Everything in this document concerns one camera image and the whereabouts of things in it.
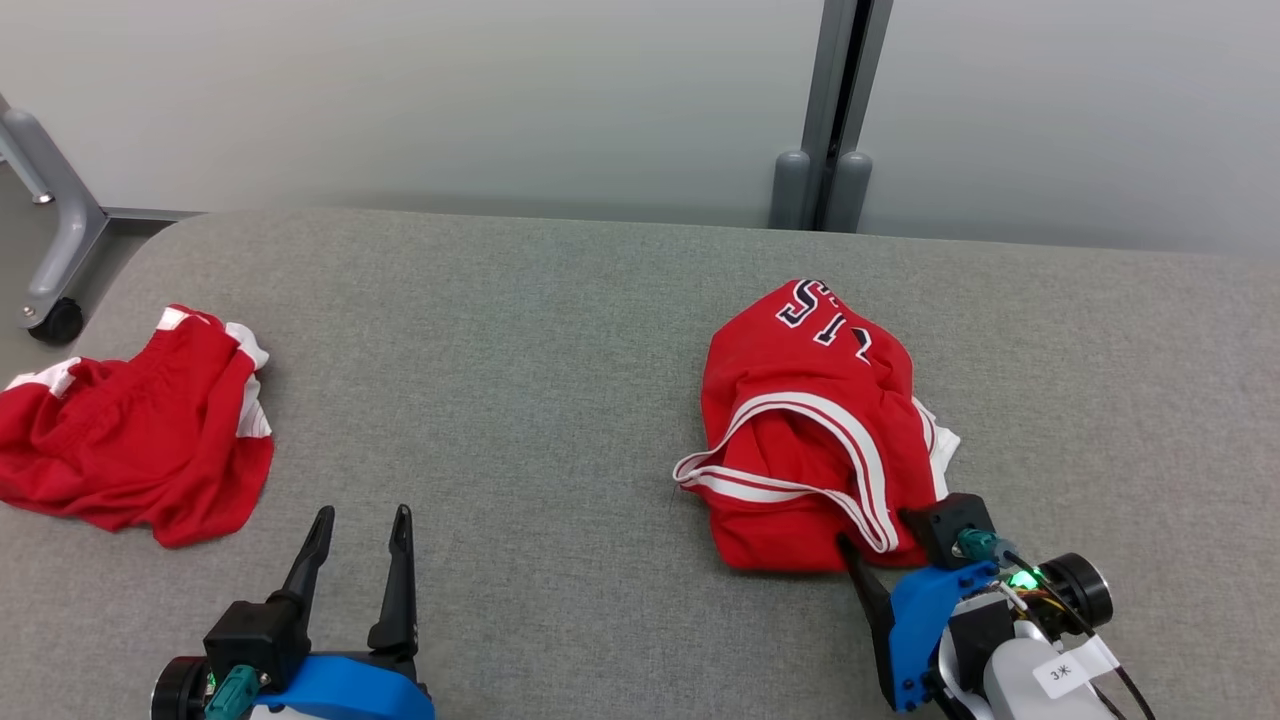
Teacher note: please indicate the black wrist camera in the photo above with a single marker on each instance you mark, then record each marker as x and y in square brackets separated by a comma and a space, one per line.
[250, 635]
[945, 515]

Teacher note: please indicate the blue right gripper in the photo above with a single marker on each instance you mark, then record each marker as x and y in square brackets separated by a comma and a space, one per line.
[915, 620]

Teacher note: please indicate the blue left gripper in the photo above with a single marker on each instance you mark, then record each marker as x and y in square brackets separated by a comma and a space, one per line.
[340, 692]

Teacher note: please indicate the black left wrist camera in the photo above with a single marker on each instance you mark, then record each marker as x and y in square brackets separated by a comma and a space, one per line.
[250, 635]

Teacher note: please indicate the black caster wheel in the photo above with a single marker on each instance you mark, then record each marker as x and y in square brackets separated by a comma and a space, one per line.
[58, 322]

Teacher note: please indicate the grey partition post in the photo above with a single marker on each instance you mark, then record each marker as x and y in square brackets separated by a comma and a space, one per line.
[822, 80]

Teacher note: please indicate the red jersey with lettering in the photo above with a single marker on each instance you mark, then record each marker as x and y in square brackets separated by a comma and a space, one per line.
[800, 370]

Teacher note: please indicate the grey rounded post foot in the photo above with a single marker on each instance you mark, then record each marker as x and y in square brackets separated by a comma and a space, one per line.
[790, 190]
[850, 190]

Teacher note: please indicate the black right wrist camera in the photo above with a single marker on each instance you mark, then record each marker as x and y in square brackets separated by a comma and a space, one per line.
[945, 515]

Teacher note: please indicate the red shorts with white stripes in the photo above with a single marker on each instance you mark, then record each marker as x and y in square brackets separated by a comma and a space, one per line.
[130, 440]

